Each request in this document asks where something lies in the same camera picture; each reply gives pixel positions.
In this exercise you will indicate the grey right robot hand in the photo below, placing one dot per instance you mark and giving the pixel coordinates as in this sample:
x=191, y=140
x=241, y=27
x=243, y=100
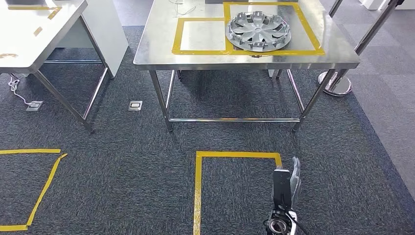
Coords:
x=296, y=181

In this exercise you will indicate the silver wheel hubcap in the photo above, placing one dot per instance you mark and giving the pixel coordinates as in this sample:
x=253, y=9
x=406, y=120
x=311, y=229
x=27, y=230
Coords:
x=257, y=30

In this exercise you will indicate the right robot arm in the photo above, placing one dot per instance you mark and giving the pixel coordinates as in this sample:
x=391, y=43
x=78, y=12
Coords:
x=278, y=223

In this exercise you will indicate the yellow tape outline on workbench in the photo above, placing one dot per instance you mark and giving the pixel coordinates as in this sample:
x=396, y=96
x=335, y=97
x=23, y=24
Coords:
x=176, y=35

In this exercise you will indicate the stainless steel workbench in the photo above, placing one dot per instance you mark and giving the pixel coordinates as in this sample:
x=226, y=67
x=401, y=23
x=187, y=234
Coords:
x=155, y=48

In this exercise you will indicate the yellow floor tape square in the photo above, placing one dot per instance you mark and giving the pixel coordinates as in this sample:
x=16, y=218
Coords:
x=29, y=151
x=240, y=154

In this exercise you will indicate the steel floor socket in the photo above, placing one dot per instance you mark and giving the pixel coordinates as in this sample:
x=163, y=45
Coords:
x=135, y=105
x=34, y=106

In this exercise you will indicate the white display block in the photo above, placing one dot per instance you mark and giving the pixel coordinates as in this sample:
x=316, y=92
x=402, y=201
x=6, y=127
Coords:
x=373, y=4

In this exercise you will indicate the white panel furniture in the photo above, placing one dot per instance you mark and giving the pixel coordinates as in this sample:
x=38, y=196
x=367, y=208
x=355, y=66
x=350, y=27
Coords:
x=110, y=32

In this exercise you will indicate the small tan tape piece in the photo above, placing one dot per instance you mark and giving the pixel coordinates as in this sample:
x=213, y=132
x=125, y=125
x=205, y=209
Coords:
x=38, y=31

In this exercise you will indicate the yellow tape on side table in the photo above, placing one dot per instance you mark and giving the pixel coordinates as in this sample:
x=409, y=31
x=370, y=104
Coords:
x=32, y=7

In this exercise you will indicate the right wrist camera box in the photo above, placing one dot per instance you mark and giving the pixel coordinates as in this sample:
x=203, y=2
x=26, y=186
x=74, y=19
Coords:
x=281, y=188

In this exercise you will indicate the steel frame side table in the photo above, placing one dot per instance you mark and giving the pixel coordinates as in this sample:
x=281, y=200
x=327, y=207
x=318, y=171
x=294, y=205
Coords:
x=32, y=45

